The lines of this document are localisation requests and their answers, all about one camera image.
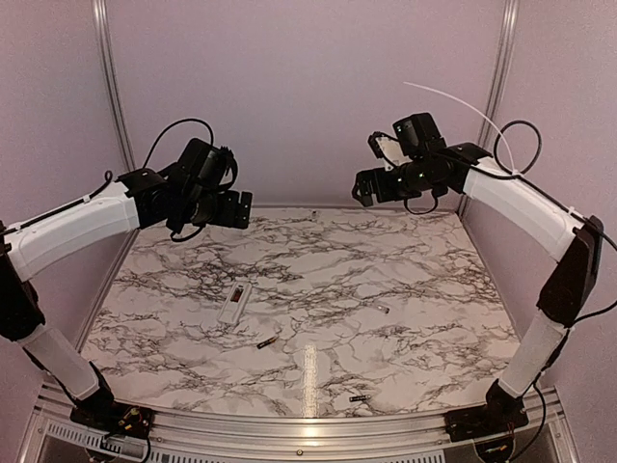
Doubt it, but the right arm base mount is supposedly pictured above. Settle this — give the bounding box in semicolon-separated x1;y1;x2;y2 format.
444;380;529;442

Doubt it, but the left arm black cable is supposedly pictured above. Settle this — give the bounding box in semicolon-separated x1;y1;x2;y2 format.
0;119;240;242

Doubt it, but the clear handled screwdriver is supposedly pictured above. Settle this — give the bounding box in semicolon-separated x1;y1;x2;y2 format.
358;300;390;313

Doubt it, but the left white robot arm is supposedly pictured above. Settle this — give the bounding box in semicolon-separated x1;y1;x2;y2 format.
1;138;253;429

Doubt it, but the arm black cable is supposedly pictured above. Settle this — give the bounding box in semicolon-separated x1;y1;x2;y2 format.
0;119;240;242
402;120;617;435

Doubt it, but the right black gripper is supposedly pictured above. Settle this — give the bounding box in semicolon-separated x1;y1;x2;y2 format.
353;158;443;207

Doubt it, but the white zip tie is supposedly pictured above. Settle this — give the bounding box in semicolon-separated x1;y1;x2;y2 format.
404;81;521;173

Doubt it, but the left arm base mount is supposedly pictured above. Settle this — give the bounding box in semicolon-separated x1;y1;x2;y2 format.
70;384;154;439

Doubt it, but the aluminium frame post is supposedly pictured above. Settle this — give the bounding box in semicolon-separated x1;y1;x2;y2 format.
92;0;136;171
457;0;520;219

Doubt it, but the white remote control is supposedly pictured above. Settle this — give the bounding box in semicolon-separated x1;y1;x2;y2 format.
217;282;253;325

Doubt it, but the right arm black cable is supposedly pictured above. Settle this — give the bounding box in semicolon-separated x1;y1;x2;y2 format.
402;120;617;435

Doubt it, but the right aluminium frame post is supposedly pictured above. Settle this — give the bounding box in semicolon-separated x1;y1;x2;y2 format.
457;0;520;219

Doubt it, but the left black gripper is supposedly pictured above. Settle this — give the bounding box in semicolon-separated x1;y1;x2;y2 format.
179;187;252;227

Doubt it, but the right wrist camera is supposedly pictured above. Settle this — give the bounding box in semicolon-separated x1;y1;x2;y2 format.
367;131;407;172

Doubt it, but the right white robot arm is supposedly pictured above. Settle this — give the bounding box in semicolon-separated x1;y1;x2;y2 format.
352;113;608;432

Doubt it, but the left aluminium frame post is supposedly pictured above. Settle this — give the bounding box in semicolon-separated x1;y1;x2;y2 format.
92;0;136;171

